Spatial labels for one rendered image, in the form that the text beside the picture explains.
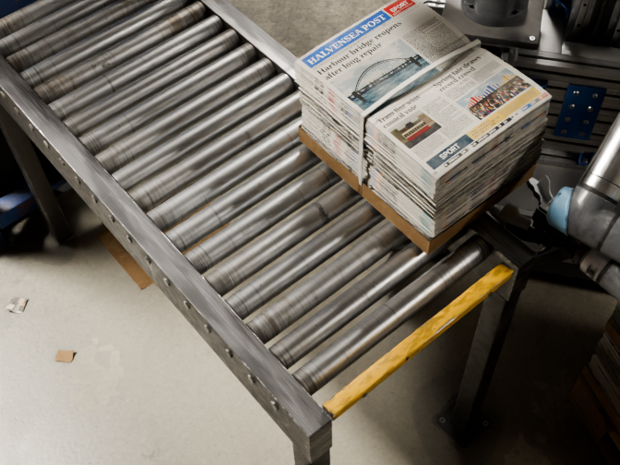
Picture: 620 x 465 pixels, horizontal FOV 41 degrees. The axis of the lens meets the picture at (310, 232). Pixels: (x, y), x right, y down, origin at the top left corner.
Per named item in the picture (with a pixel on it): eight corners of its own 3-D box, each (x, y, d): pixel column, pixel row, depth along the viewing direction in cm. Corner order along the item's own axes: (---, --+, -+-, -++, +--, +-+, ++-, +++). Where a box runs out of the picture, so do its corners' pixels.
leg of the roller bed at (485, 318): (479, 423, 221) (526, 286, 165) (463, 436, 219) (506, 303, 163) (463, 408, 223) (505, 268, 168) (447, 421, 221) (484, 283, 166)
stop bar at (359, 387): (515, 277, 152) (517, 271, 151) (333, 423, 137) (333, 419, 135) (501, 266, 154) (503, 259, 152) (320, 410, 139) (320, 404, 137)
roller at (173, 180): (317, 110, 185) (317, 93, 181) (138, 222, 168) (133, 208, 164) (303, 98, 187) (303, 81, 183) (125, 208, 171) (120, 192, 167)
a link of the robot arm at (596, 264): (617, 267, 157) (589, 291, 154) (597, 251, 159) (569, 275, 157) (628, 244, 151) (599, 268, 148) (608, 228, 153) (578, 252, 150)
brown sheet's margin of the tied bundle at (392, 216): (533, 177, 165) (537, 163, 161) (428, 256, 155) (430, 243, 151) (474, 132, 172) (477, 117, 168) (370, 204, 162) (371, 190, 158)
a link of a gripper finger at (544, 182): (543, 158, 164) (563, 194, 159) (538, 176, 169) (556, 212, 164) (529, 160, 164) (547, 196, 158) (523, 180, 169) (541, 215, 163)
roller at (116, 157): (280, 78, 191) (280, 62, 187) (104, 184, 174) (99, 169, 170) (268, 67, 193) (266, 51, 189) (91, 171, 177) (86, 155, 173)
